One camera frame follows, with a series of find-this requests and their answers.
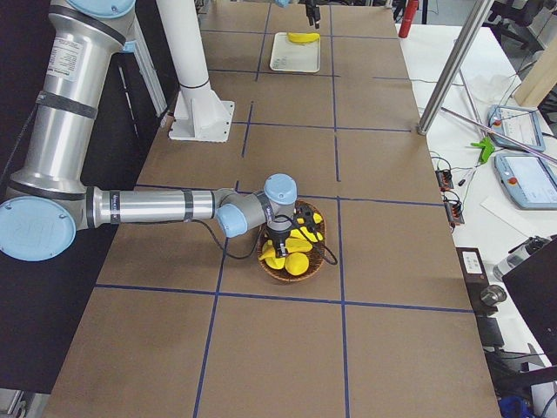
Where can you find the green plastic tool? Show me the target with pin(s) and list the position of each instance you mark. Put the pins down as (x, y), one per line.
(486, 147)

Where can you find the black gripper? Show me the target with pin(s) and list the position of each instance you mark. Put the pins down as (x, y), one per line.
(312, 10)
(277, 240)

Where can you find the yellow banana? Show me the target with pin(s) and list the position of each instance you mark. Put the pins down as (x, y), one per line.
(298, 245)
(299, 231)
(302, 38)

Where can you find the teach pendant near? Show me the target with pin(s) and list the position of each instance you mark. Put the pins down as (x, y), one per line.
(529, 181)

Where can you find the red fire extinguisher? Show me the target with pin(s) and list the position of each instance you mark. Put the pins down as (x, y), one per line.
(407, 20)

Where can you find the cream bear tray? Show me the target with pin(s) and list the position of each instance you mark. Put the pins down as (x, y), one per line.
(289, 57)

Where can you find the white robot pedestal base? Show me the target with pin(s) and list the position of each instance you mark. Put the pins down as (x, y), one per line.
(199, 114)

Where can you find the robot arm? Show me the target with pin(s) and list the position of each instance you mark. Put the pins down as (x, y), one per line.
(285, 3)
(70, 180)

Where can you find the teach pendant far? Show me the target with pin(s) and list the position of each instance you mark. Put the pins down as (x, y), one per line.
(518, 123)

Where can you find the aluminium frame post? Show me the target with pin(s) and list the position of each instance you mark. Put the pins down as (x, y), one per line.
(461, 47)

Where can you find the yellow starfruit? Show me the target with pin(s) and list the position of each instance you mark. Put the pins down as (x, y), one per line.
(269, 256)

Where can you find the black monitor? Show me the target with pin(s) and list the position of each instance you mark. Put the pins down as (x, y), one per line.
(531, 283)

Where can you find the teach pendant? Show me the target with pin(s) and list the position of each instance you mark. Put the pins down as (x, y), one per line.
(529, 181)
(518, 123)

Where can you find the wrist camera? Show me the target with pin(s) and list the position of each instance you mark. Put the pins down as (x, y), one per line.
(307, 217)

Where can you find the brown wicker basket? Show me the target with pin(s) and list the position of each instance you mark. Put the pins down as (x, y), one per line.
(316, 255)

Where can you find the yellow mango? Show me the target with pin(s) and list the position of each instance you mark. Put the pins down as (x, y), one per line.
(296, 264)

